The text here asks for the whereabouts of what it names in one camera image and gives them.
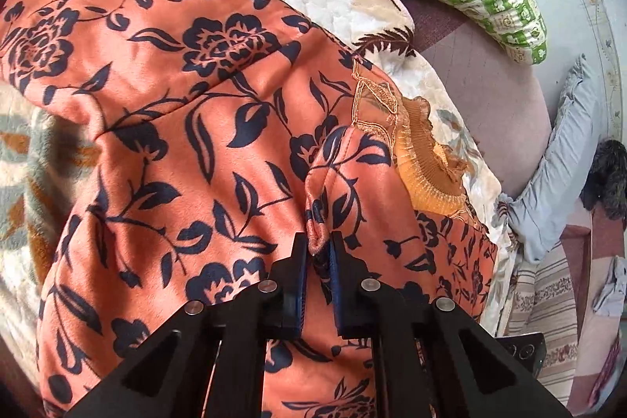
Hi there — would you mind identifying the light blue pillow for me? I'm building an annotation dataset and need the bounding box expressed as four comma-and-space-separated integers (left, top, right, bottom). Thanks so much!
507, 53, 608, 264

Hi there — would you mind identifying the small grey cloth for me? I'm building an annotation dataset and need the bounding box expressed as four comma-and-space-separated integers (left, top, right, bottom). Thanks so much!
590, 254, 625, 318

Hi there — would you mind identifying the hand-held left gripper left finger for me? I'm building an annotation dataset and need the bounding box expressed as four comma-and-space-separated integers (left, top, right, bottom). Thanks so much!
63, 233, 309, 418

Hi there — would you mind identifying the striped bedsheet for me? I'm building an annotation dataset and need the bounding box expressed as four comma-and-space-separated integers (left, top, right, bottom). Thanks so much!
500, 222, 603, 399

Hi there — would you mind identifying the orange floral garment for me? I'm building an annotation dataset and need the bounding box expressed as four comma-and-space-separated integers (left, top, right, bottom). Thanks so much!
0, 0, 500, 418

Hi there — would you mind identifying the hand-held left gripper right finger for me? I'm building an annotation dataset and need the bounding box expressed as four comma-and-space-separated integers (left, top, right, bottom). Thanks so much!
328, 231, 574, 418

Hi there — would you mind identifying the dark furry item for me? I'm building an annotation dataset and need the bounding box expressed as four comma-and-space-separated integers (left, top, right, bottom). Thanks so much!
580, 139, 627, 220

